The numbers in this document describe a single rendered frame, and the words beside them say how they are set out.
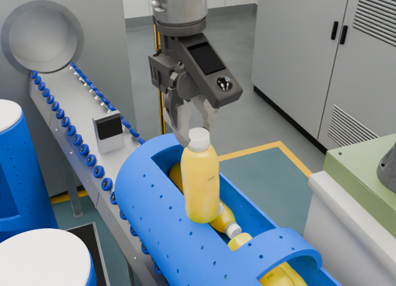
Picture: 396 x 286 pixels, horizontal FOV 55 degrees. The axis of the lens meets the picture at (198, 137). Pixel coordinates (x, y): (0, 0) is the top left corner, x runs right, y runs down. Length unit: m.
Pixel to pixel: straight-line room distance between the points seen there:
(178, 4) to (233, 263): 0.46
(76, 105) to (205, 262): 1.23
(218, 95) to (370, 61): 2.08
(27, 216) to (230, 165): 1.57
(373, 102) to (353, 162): 1.56
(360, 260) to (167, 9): 0.74
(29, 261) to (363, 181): 0.81
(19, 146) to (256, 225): 0.99
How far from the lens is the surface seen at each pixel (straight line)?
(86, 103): 1.84
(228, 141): 3.12
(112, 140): 1.47
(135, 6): 5.54
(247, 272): 0.73
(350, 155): 1.05
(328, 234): 1.09
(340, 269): 1.11
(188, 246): 0.80
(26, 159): 1.68
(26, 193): 1.74
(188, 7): 0.53
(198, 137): 0.64
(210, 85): 0.52
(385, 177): 0.98
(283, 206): 2.61
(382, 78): 2.50
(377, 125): 2.59
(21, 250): 1.08
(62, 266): 1.01
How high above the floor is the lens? 1.81
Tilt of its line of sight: 35 degrees down
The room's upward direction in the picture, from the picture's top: straight up
